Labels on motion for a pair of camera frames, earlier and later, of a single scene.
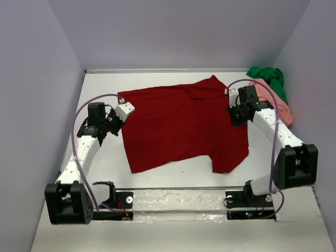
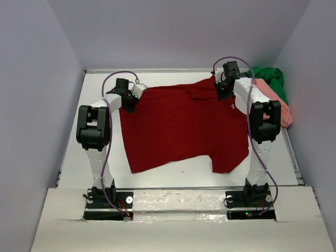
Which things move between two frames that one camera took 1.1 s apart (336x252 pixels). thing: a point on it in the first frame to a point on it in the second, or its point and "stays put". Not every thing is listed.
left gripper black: [113, 113] to [136, 101]
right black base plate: [246, 205] stays put
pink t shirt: [284, 113] stays put
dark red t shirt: [174, 124] stays put
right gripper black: [235, 122] to [221, 96]
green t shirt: [273, 76] stays put
